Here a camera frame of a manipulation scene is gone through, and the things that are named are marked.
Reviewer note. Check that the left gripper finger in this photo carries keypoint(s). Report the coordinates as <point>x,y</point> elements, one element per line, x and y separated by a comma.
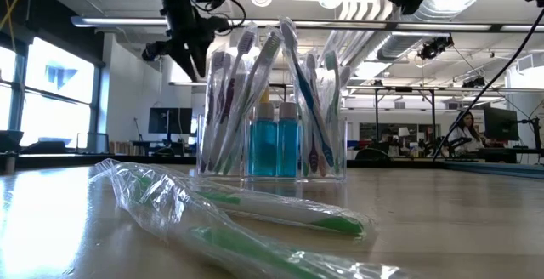
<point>204,55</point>
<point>187,62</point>

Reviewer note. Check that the clear plastic bag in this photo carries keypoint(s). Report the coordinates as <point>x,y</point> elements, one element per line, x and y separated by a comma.
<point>340,151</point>

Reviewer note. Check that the purple toothbrush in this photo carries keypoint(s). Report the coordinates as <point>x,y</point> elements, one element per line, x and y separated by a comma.
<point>216,62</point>
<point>345,75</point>
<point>227,64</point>
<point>313,156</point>

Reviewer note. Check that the silver ventilation duct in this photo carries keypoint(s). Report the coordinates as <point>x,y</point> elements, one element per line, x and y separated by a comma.
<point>395,45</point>

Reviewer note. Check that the black computer monitor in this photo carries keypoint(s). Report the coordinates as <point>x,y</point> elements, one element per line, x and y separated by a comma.
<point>501,123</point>
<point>170,121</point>

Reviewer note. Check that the black ceiling track light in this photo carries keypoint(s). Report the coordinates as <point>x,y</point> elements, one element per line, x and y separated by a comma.
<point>433,49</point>

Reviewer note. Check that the person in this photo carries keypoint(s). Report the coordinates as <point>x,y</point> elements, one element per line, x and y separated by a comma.
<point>465,134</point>
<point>387,136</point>

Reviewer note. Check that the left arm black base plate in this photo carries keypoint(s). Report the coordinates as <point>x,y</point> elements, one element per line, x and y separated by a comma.
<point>13,140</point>

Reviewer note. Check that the black aluminium table frame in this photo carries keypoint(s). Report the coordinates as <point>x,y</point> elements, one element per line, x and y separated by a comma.
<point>127,160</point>

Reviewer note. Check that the large window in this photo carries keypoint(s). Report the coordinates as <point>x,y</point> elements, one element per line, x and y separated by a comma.
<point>55,100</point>

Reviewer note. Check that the long ceiling light bar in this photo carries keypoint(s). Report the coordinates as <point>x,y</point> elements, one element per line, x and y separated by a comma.
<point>123,21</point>

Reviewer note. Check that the black rounded chair back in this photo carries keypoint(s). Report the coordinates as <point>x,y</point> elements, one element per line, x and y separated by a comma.
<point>373,155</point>

